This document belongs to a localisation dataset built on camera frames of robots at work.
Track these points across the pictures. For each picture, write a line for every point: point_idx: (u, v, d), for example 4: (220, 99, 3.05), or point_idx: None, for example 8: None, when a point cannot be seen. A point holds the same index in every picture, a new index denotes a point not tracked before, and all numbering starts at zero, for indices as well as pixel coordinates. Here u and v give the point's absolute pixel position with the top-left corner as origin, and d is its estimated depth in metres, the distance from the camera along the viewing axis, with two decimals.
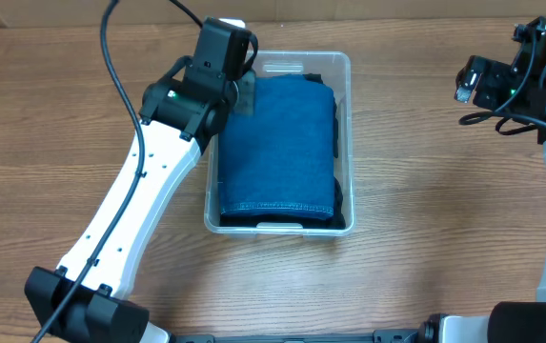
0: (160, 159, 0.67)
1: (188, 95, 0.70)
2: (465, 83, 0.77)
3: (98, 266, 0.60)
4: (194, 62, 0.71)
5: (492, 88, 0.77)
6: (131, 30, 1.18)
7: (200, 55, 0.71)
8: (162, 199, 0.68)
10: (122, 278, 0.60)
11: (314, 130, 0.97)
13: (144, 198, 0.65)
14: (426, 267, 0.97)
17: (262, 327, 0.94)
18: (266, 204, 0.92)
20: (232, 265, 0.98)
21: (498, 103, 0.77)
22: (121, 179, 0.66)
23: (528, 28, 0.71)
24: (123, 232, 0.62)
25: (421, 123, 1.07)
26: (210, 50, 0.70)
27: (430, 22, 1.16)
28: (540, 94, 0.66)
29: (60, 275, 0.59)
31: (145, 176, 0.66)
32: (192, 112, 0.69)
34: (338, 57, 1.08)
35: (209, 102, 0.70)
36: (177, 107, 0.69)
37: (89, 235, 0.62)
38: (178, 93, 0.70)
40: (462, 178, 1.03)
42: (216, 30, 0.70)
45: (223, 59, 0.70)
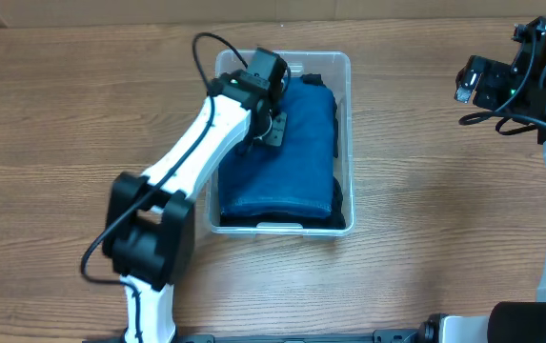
0: (225, 119, 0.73)
1: (245, 86, 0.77)
2: (465, 82, 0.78)
3: (175, 178, 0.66)
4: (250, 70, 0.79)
5: (492, 88, 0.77)
6: (131, 30, 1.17)
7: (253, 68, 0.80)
8: (216, 158, 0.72)
10: (192, 195, 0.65)
11: (314, 131, 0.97)
13: (211, 144, 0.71)
14: (426, 267, 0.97)
17: (262, 327, 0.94)
18: (264, 200, 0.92)
20: (232, 265, 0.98)
21: (498, 103, 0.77)
22: (192, 128, 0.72)
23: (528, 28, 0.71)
24: (195, 163, 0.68)
25: (421, 123, 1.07)
26: (263, 67, 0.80)
27: (430, 22, 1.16)
28: (541, 94, 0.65)
29: (144, 179, 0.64)
31: (213, 127, 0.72)
32: (246, 100, 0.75)
34: (338, 57, 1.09)
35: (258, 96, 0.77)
36: (232, 93, 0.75)
37: (168, 158, 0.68)
38: (238, 82, 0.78)
40: (461, 178, 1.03)
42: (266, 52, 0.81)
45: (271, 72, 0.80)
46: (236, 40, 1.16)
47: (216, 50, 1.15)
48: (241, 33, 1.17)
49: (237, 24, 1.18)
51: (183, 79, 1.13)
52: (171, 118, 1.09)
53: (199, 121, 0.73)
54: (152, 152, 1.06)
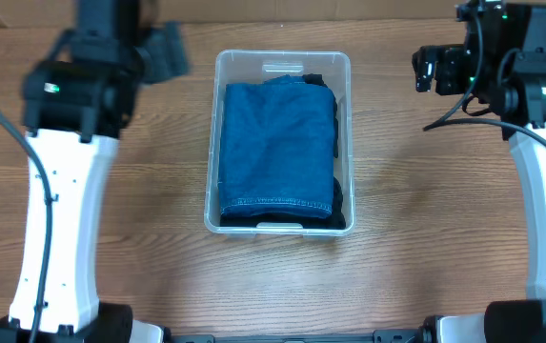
0: (63, 178, 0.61)
1: (63, 96, 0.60)
2: (423, 76, 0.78)
3: (49, 305, 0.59)
4: (77, 33, 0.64)
5: (450, 76, 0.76)
6: None
7: (84, 23, 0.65)
8: (88, 210, 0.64)
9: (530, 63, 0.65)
10: (80, 309, 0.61)
11: (314, 131, 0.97)
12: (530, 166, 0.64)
13: (67, 221, 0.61)
14: (425, 267, 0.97)
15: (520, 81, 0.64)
17: (262, 327, 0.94)
18: (264, 200, 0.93)
20: (231, 265, 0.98)
21: (462, 88, 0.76)
22: (31, 208, 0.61)
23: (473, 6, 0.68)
24: (59, 263, 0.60)
25: (421, 123, 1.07)
26: (91, 14, 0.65)
27: (430, 22, 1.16)
28: (497, 92, 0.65)
29: (16, 328, 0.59)
31: (57, 198, 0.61)
32: (76, 106, 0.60)
34: (338, 57, 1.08)
35: (102, 80, 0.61)
36: (66, 103, 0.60)
37: (27, 277, 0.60)
38: (58, 87, 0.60)
40: (462, 178, 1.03)
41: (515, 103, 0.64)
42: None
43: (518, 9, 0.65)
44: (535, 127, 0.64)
45: (110, 16, 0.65)
46: (236, 40, 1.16)
47: (216, 50, 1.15)
48: (241, 33, 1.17)
49: (237, 24, 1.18)
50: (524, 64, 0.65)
51: (183, 78, 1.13)
52: (171, 118, 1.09)
53: (35, 191, 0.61)
54: (152, 152, 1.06)
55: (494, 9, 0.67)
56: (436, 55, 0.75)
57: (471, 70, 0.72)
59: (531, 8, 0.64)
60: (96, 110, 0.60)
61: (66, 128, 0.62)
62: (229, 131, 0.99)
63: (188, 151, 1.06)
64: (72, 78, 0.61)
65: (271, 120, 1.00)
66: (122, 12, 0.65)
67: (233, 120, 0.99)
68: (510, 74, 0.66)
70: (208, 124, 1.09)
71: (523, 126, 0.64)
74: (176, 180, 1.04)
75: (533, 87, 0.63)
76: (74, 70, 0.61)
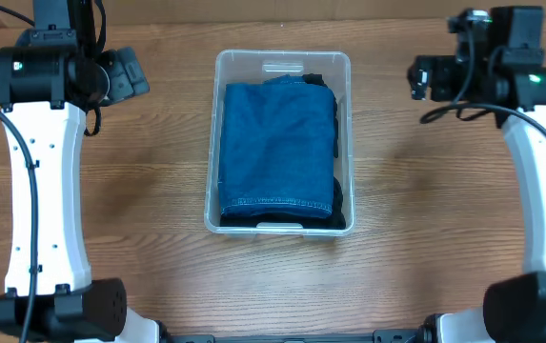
0: (44, 142, 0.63)
1: (30, 69, 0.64)
2: (418, 82, 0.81)
3: (43, 270, 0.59)
4: (36, 30, 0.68)
5: (444, 83, 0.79)
6: (131, 30, 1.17)
7: (41, 20, 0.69)
8: (70, 178, 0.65)
9: (518, 57, 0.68)
10: (73, 272, 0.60)
11: (314, 131, 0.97)
12: (523, 149, 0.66)
13: (50, 184, 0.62)
14: (425, 267, 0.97)
15: (510, 70, 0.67)
17: (262, 327, 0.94)
18: (264, 200, 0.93)
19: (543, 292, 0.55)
20: (232, 265, 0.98)
21: (454, 93, 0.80)
22: (15, 179, 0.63)
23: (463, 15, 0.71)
24: (49, 228, 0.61)
25: (421, 123, 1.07)
26: (51, 10, 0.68)
27: (430, 22, 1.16)
28: (492, 82, 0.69)
29: (13, 296, 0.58)
31: (38, 165, 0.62)
32: (44, 74, 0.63)
34: (338, 57, 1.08)
35: (65, 54, 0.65)
36: (33, 78, 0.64)
37: (18, 248, 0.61)
38: (24, 63, 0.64)
40: (461, 178, 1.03)
41: (507, 90, 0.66)
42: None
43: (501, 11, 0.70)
44: (524, 110, 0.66)
45: (67, 9, 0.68)
46: (236, 40, 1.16)
47: (216, 50, 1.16)
48: (241, 33, 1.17)
49: (237, 24, 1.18)
50: (512, 57, 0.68)
51: (183, 79, 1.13)
52: (171, 118, 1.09)
53: (17, 164, 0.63)
54: (152, 151, 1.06)
55: (482, 22, 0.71)
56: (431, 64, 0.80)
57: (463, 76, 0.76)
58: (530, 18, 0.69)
59: (514, 9, 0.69)
60: (64, 79, 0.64)
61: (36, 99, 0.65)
62: (228, 131, 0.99)
63: (188, 151, 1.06)
64: (36, 56, 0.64)
65: (271, 120, 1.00)
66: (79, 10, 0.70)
67: (234, 121, 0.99)
68: (498, 68, 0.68)
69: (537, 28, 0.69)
70: (208, 124, 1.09)
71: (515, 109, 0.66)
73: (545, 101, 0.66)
74: (176, 180, 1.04)
75: (523, 76, 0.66)
76: (36, 50, 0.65)
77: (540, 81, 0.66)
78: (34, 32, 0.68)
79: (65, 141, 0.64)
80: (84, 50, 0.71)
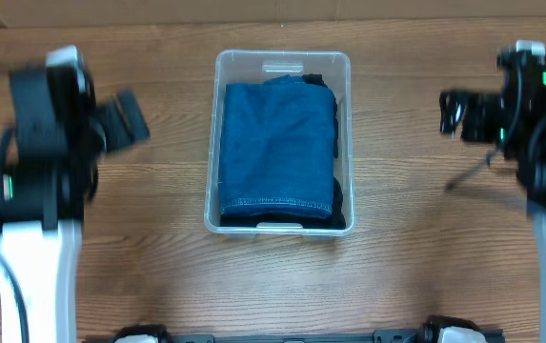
0: (33, 285, 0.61)
1: (23, 186, 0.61)
2: (450, 120, 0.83)
3: None
4: (19, 129, 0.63)
5: (479, 124, 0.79)
6: (131, 30, 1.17)
7: (21, 108, 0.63)
8: (66, 298, 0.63)
9: None
10: None
11: (314, 131, 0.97)
12: None
13: (43, 320, 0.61)
14: (425, 267, 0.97)
15: None
17: (262, 327, 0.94)
18: (264, 200, 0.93)
19: None
20: (231, 265, 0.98)
21: (489, 137, 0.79)
22: (6, 321, 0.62)
23: (515, 54, 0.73)
24: None
25: (421, 123, 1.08)
26: (31, 113, 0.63)
27: (430, 22, 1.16)
28: (531, 168, 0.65)
29: None
31: (30, 303, 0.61)
32: (36, 205, 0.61)
34: (338, 57, 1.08)
35: (58, 169, 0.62)
36: (25, 200, 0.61)
37: None
38: (14, 181, 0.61)
40: (461, 178, 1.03)
41: (545, 179, 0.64)
42: (25, 84, 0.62)
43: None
44: None
45: (49, 105, 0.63)
46: (236, 40, 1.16)
47: (216, 50, 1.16)
48: (241, 33, 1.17)
49: (237, 24, 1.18)
50: None
51: (183, 79, 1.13)
52: (171, 119, 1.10)
53: (9, 313, 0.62)
54: (152, 152, 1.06)
55: (535, 60, 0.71)
56: (467, 100, 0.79)
57: (497, 117, 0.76)
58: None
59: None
60: (56, 194, 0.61)
61: (25, 220, 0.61)
62: (228, 131, 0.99)
63: (188, 151, 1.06)
64: (26, 177, 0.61)
65: (271, 120, 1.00)
66: (59, 93, 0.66)
67: (234, 121, 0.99)
68: (544, 144, 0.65)
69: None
70: (208, 124, 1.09)
71: None
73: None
74: (176, 180, 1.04)
75: None
76: (27, 167, 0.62)
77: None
78: (19, 136, 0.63)
79: (59, 270, 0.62)
80: (73, 132, 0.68)
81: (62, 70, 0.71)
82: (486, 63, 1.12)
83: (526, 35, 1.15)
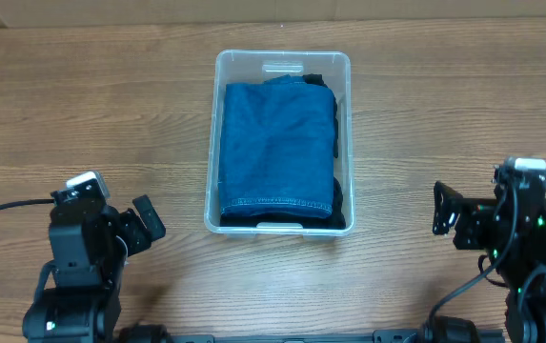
0: None
1: (64, 325, 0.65)
2: (443, 222, 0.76)
3: None
4: (58, 266, 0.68)
5: (473, 234, 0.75)
6: (131, 30, 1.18)
7: (61, 258, 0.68)
8: None
9: None
10: None
11: (314, 131, 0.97)
12: None
13: None
14: (426, 268, 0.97)
15: (540, 312, 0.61)
17: (262, 327, 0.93)
18: (264, 200, 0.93)
19: None
20: (231, 265, 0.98)
21: (482, 246, 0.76)
22: None
23: (514, 173, 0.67)
24: None
25: (421, 123, 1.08)
26: (68, 252, 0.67)
27: (429, 22, 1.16)
28: (518, 323, 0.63)
29: None
31: None
32: (76, 337, 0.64)
34: (338, 57, 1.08)
35: (94, 308, 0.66)
36: (67, 336, 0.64)
37: None
38: (56, 322, 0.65)
40: (462, 178, 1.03)
41: (534, 339, 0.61)
42: (62, 230, 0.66)
43: None
44: None
45: (83, 247, 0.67)
46: (236, 40, 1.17)
47: (216, 50, 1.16)
48: (241, 33, 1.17)
49: (237, 25, 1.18)
50: None
51: (183, 79, 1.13)
52: (171, 118, 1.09)
53: None
54: (152, 152, 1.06)
55: (536, 183, 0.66)
56: (460, 209, 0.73)
57: (493, 235, 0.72)
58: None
59: None
60: (91, 336, 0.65)
61: None
62: (228, 131, 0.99)
63: (188, 151, 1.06)
64: (66, 312, 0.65)
65: (271, 120, 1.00)
66: (93, 235, 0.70)
67: (234, 121, 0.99)
68: (534, 294, 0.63)
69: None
70: (208, 124, 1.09)
71: None
73: None
74: (176, 180, 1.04)
75: None
76: (66, 305, 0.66)
77: None
78: (57, 268, 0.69)
79: None
80: (104, 272, 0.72)
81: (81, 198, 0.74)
82: (486, 63, 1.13)
83: (526, 35, 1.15)
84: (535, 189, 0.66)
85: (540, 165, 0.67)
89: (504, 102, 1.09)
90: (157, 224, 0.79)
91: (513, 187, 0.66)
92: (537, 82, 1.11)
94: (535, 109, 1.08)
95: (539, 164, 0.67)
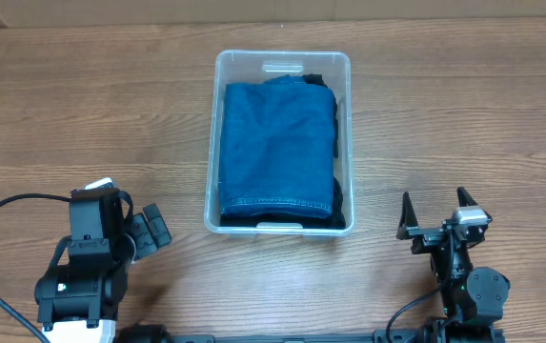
0: None
1: (75, 287, 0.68)
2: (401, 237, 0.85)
3: None
4: (72, 237, 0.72)
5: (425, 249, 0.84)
6: (131, 30, 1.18)
7: (76, 229, 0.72)
8: None
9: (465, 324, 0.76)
10: None
11: (314, 131, 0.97)
12: None
13: None
14: (426, 267, 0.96)
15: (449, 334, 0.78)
17: (262, 327, 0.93)
18: (264, 200, 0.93)
19: None
20: (231, 265, 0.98)
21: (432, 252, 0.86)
22: None
23: (455, 232, 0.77)
24: None
25: (421, 123, 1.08)
26: (86, 223, 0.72)
27: (429, 22, 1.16)
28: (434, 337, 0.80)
29: None
31: None
32: (84, 299, 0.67)
34: (338, 57, 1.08)
35: (103, 274, 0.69)
36: (75, 296, 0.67)
37: None
38: (69, 284, 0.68)
40: (461, 178, 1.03)
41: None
42: (82, 204, 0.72)
43: (472, 290, 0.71)
44: None
45: (100, 219, 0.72)
46: (236, 40, 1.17)
47: (216, 50, 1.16)
48: (241, 33, 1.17)
49: (237, 25, 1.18)
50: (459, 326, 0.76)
51: (183, 79, 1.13)
52: (171, 118, 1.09)
53: None
54: (152, 152, 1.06)
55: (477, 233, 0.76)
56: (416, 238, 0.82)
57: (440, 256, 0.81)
58: (491, 310, 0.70)
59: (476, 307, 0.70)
60: (100, 299, 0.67)
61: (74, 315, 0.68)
62: (228, 131, 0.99)
63: (188, 151, 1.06)
64: (78, 277, 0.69)
65: (270, 120, 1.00)
66: (111, 214, 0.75)
67: (233, 121, 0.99)
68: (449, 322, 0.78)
69: (498, 305, 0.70)
70: (208, 124, 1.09)
71: None
73: None
74: (176, 180, 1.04)
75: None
76: (78, 272, 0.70)
77: None
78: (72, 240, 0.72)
79: None
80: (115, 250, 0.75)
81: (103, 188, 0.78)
82: (486, 63, 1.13)
83: (526, 34, 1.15)
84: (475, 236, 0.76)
85: (479, 219, 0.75)
89: (504, 102, 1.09)
90: (164, 229, 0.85)
91: (451, 243, 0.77)
92: (537, 82, 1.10)
94: (535, 109, 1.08)
95: (480, 217, 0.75)
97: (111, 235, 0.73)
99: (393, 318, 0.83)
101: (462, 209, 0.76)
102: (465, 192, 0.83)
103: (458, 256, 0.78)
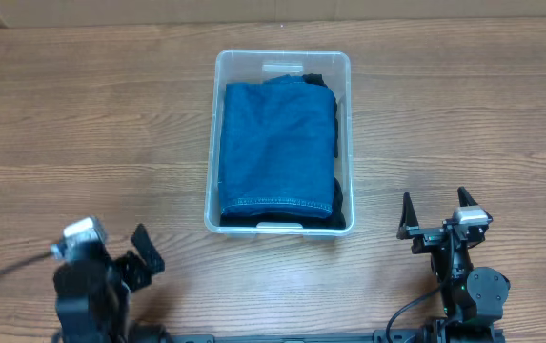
0: None
1: None
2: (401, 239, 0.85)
3: None
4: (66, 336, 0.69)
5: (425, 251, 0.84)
6: (131, 30, 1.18)
7: (69, 330, 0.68)
8: None
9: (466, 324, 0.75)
10: None
11: (314, 131, 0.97)
12: None
13: None
14: (426, 267, 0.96)
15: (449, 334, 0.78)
17: (262, 327, 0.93)
18: (264, 200, 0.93)
19: None
20: (231, 265, 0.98)
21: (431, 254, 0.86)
22: None
23: (456, 232, 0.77)
24: None
25: (421, 123, 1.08)
26: (76, 324, 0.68)
27: (429, 22, 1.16)
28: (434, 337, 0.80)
29: None
31: None
32: None
34: (338, 57, 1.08)
35: None
36: None
37: None
38: None
40: (461, 178, 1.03)
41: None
42: (69, 306, 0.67)
43: (472, 290, 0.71)
44: None
45: (90, 318, 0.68)
46: (236, 40, 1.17)
47: (216, 50, 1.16)
48: (241, 33, 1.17)
49: (237, 24, 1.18)
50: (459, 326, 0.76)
51: (183, 78, 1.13)
52: (171, 118, 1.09)
53: None
54: (152, 152, 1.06)
55: (477, 233, 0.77)
56: (416, 239, 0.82)
57: (440, 257, 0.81)
58: (491, 310, 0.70)
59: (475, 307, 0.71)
60: None
61: None
62: (228, 131, 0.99)
63: (188, 151, 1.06)
64: None
65: (270, 120, 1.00)
66: (100, 298, 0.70)
67: (233, 121, 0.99)
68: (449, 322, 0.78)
69: (498, 305, 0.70)
70: (208, 124, 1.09)
71: None
73: None
74: (177, 180, 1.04)
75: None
76: None
77: None
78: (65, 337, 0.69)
79: None
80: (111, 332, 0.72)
81: (86, 266, 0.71)
82: (486, 63, 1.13)
83: (526, 34, 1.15)
84: (475, 236, 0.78)
85: (480, 219, 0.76)
89: (504, 102, 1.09)
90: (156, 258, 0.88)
91: (451, 243, 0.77)
92: (537, 82, 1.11)
94: (534, 109, 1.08)
95: (481, 217, 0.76)
97: (104, 326, 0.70)
99: (392, 318, 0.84)
101: (462, 209, 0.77)
102: (466, 193, 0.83)
103: (458, 255, 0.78)
